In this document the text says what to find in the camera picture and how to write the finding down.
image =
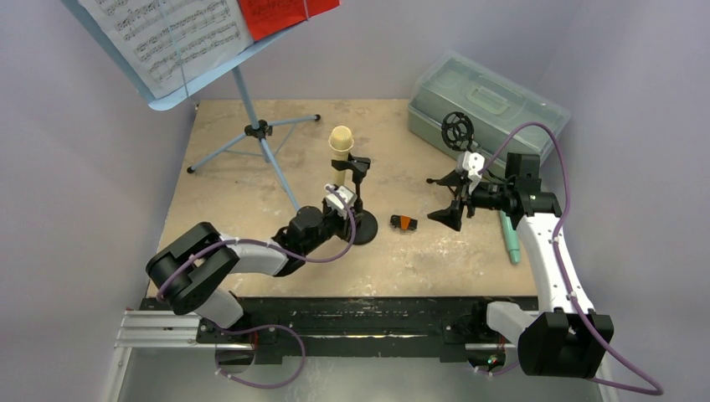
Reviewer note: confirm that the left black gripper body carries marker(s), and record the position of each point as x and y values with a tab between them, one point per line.
336	224

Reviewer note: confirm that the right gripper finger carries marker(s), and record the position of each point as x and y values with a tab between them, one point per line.
454	181
451	216

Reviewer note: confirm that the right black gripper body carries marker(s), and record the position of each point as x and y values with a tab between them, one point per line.
463	192

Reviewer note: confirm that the black round-base mic stand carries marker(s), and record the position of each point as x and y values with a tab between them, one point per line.
367	224

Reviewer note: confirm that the mint green microphone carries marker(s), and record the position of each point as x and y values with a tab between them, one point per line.
511	239

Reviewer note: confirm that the black tripod shock-mount stand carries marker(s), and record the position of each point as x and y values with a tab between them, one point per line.
457	133

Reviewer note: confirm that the cream yellow microphone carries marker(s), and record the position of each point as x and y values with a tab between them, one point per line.
341	142

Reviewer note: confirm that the blue music stand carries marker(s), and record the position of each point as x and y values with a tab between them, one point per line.
256	128

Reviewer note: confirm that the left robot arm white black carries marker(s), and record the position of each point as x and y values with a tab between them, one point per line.
188	273

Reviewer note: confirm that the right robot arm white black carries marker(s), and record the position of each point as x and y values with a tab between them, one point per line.
563	340

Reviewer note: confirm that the green translucent storage case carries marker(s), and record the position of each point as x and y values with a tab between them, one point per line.
494	104

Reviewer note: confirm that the red sheet music page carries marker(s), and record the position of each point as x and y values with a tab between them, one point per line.
266	17

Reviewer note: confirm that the white sheet music page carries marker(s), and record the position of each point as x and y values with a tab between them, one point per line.
169	43

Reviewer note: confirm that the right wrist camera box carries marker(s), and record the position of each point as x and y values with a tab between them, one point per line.
470	167

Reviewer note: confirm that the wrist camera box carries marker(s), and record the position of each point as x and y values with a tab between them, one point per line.
470	167
340	199

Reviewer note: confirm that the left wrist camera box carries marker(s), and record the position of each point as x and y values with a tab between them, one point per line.
340	199

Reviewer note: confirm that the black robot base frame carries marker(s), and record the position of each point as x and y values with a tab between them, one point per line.
439	327

